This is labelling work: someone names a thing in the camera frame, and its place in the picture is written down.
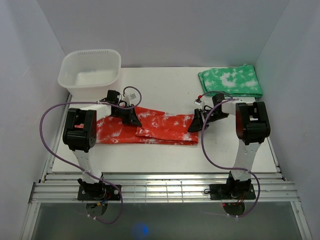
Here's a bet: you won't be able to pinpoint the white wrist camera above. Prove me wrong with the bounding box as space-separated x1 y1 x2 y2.
194 95 204 109
122 93 137 107

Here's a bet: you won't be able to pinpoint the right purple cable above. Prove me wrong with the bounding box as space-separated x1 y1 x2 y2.
198 91 261 219

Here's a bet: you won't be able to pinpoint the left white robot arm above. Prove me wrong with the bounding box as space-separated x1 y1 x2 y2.
62 90 142 200

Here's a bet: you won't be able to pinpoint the white plastic basin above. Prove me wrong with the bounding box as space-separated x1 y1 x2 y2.
57 49 122 99

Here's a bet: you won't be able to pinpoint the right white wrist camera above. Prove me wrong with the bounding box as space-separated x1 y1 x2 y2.
194 95 204 109

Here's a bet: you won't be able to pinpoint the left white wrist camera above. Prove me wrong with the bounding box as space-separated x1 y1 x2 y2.
122 93 137 107

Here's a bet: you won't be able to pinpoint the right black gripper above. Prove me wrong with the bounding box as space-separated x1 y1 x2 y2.
187 108 229 133

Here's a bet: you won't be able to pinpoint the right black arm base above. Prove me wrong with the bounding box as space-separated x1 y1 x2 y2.
203 176 256 200

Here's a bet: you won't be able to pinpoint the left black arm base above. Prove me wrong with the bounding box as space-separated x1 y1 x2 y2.
76 183 122 202

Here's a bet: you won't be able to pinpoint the aluminium rail frame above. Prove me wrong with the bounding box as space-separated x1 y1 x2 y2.
21 96 313 240

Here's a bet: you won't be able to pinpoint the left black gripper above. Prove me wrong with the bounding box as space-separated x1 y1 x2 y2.
111 104 141 127

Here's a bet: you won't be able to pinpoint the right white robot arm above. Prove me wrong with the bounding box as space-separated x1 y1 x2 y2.
188 92 271 200

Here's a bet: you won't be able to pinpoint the green folded tie-dye trousers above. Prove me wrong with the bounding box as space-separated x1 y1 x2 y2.
198 64 263 98

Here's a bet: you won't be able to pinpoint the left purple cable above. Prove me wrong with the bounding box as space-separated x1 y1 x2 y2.
39 86 143 224

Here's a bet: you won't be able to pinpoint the purple cable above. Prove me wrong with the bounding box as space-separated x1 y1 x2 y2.
198 91 261 219
39 86 143 224

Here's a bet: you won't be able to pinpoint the red tie-dye trousers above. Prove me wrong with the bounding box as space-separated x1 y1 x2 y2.
96 107 199 146

